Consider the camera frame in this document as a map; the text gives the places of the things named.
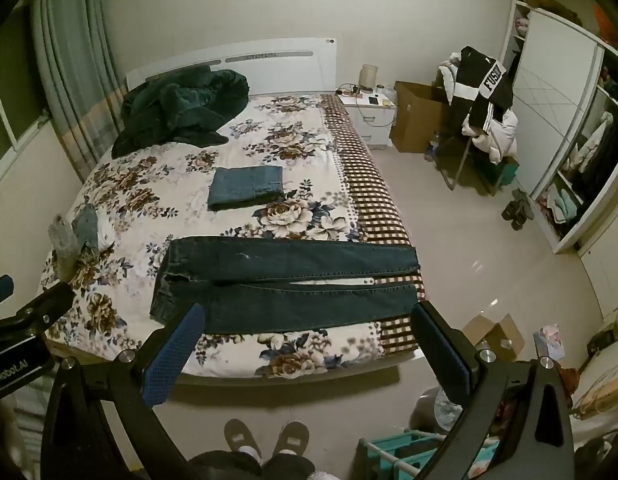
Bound person's dark trouser legs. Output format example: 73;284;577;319
189;450;315;480

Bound pale garment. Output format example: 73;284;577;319
438;57;464;106

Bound black and white jacket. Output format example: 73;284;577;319
449;46;514;136

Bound white padded jacket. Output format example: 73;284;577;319
461;110;518;163

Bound hanging clothes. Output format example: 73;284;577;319
564;110;618;201

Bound white sliding door wardrobe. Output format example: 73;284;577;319
501;0;618;256

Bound teal plastic rack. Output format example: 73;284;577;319
358;430;500;480

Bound floral bed sheet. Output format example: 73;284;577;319
39;92;425;378

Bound white bed headboard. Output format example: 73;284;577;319
125;37;337;97

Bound grey slipper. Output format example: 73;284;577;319
271;421;310;456
224;419;262;461

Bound tissue pack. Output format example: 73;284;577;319
533;325;564;361

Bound green storage box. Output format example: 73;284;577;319
491;156;520;186

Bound light blue cloth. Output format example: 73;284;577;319
72;207;100;251

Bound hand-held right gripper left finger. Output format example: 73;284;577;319
39;302;207;480

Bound small cardboard box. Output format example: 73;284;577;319
461;312;526;361

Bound large cardboard box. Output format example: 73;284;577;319
390;81;452;153

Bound light blue jeans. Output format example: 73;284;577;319
207;166;284;211

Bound white framed window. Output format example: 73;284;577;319
0;0;55;181

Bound small white cloth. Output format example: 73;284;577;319
96;215;116;251

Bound pale green curtain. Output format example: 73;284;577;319
32;0;127;181

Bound white nightstand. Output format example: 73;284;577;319
336;92;396;148

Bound grey knitted cloth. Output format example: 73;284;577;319
48;215;85;281

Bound dark green quilt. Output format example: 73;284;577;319
112;66;250;158

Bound dark blue jeans pants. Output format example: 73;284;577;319
149;236;421;335

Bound metal frame chair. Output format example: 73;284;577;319
436;130;500;196

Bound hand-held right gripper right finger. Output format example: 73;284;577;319
411;300;574;480

